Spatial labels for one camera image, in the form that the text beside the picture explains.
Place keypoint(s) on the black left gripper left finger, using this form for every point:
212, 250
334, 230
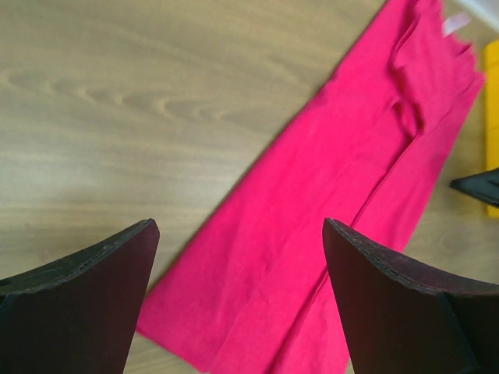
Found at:
78, 314

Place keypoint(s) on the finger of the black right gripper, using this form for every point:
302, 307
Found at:
483, 186

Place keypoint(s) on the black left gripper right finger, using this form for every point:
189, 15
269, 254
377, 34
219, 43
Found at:
400, 315

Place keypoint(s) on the yellow plastic tray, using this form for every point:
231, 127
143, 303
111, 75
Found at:
490, 67

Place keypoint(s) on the pink red t shirt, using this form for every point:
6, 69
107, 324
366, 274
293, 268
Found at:
250, 292

